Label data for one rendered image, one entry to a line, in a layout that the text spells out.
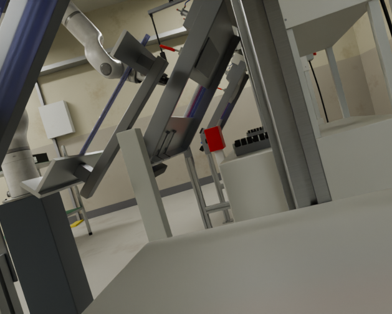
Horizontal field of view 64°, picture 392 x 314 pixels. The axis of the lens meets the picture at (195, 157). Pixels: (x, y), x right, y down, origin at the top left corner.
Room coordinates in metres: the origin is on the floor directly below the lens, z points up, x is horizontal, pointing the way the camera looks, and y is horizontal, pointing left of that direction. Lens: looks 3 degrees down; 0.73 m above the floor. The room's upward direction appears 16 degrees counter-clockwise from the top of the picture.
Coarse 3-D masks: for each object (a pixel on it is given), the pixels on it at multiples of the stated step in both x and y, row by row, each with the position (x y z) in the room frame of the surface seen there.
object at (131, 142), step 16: (128, 144) 0.92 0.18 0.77; (144, 144) 0.97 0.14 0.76; (128, 160) 0.93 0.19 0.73; (144, 160) 0.92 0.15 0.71; (144, 176) 0.92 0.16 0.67; (144, 192) 0.92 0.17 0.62; (144, 208) 0.93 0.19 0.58; (160, 208) 0.94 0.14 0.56; (144, 224) 0.93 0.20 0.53; (160, 224) 0.92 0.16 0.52
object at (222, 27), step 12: (216, 24) 1.33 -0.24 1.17; (228, 24) 1.53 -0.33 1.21; (216, 36) 1.42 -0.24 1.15; (228, 36) 1.65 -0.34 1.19; (204, 48) 1.19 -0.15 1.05; (216, 48) 1.53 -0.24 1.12; (204, 60) 1.27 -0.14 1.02; (216, 60) 1.47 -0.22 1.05; (192, 72) 1.33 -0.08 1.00; (204, 72) 1.36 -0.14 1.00; (204, 84) 1.66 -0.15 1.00
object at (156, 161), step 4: (176, 148) 1.77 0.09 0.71; (180, 148) 1.82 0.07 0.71; (168, 152) 1.59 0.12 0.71; (172, 152) 1.63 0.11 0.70; (176, 152) 1.68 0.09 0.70; (180, 152) 1.72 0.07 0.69; (184, 152) 1.83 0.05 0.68; (156, 156) 1.40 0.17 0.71; (160, 156) 1.43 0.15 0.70; (164, 156) 1.46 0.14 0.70; (168, 156) 1.50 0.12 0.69; (172, 156) 1.55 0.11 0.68; (152, 160) 1.31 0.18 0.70; (156, 160) 1.34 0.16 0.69; (160, 160) 1.37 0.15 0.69; (164, 160) 1.43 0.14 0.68; (152, 164) 1.26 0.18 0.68
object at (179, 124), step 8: (176, 120) 1.47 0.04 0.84; (184, 120) 1.62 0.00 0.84; (192, 120) 1.80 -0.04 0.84; (168, 128) 1.40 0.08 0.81; (176, 128) 1.54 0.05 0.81; (184, 128) 1.72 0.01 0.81; (168, 136) 1.47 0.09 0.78; (176, 136) 1.63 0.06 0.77; (184, 136) 1.82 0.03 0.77; (160, 144) 1.40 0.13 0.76; (176, 144) 1.71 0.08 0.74; (160, 152) 1.46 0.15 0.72
